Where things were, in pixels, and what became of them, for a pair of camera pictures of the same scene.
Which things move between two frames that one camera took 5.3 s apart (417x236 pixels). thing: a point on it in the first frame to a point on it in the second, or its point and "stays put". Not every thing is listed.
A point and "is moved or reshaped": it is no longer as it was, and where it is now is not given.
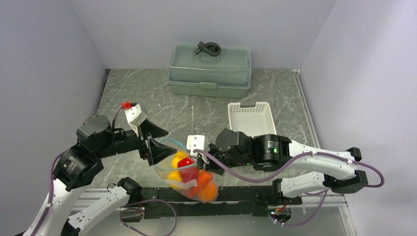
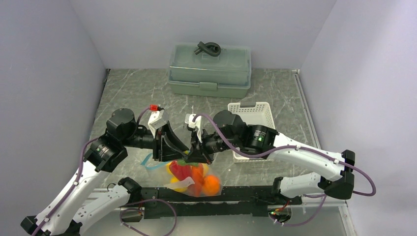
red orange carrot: [203, 177] is moved or reshaped
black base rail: [160, 202] stays put
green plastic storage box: [227, 75] stays put
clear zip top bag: [180, 172] is moved or reshaped
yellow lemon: [178, 156] is moved or reshaped
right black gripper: [210, 166] to [199, 152]
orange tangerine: [208, 193] to [211, 185]
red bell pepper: [188, 169] is moved or reshaped
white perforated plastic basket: [252, 121] stays put
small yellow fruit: [174, 175] to [172, 180]
